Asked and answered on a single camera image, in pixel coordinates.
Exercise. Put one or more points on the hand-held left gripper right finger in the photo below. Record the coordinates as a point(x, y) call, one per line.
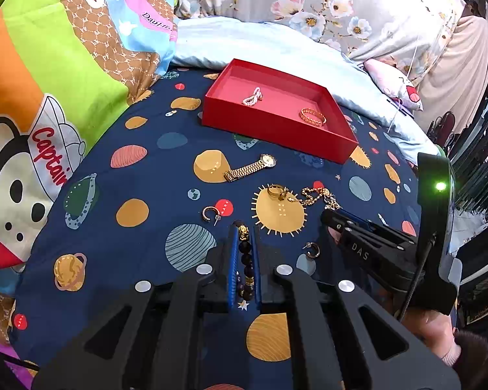
point(258, 270)

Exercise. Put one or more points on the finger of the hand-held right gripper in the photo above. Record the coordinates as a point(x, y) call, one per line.
point(362, 224)
point(360, 248)

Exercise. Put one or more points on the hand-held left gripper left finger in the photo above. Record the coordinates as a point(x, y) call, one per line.
point(232, 270)

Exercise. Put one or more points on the red jewelry box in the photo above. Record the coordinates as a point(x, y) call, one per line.
point(280, 113)

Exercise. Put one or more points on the person's right forearm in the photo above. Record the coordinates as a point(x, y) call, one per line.
point(467, 353)

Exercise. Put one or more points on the person's right hand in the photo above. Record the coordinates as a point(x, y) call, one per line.
point(425, 329)

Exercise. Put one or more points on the gold hoop earring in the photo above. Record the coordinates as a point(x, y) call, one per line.
point(209, 213)
point(313, 250)

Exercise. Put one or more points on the dark hanging clothes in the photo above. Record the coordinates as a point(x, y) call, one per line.
point(478, 162)

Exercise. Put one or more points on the gold wristwatch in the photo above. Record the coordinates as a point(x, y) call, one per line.
point(250, 168)

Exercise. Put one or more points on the navy planet print bedsheet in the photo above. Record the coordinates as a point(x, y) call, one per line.
point(146, 195)

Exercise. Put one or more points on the gold bangle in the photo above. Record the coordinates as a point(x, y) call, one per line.
point(313, 115)

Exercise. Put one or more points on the pink cartoon cushion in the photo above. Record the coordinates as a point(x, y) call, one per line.
point(394, 81)

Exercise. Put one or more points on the beige hanging garment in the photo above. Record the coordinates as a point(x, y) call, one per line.
point(455, 69)

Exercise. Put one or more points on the light blue blanket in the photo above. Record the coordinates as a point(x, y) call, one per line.
point(276, 46)

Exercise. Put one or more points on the grey floral quilt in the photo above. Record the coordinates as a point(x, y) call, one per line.
point(309, 4)

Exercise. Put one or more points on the colourful cartoon pillow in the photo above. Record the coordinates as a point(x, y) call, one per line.
point(65, 69)

